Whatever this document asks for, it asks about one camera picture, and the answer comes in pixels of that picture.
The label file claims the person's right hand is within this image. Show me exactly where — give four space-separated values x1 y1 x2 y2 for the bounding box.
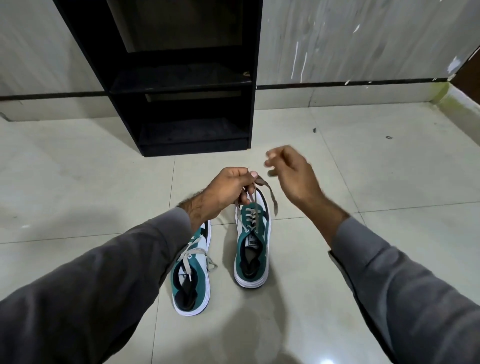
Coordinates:
263 145 327 209

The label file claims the person's left hand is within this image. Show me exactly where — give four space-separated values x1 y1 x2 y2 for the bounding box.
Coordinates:
196 167 260 222

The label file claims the grey shoelace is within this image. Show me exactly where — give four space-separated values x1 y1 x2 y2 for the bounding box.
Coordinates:
235 178 279 234
176 240 218 283

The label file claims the person's right forearm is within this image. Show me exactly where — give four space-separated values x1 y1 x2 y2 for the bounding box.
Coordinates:
300 192 480 364

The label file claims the person's left forearm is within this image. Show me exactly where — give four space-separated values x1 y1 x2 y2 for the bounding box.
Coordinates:
0 196 212 364

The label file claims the green white sneaker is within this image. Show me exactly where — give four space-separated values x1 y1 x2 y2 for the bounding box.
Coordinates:
170 219 218 317
233 187 271 289

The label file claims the black wooden shelf unit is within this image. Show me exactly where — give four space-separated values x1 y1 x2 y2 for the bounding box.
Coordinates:
52 0 263 157

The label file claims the brown wooden door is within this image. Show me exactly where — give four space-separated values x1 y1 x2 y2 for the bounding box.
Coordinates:
451 49 480 95

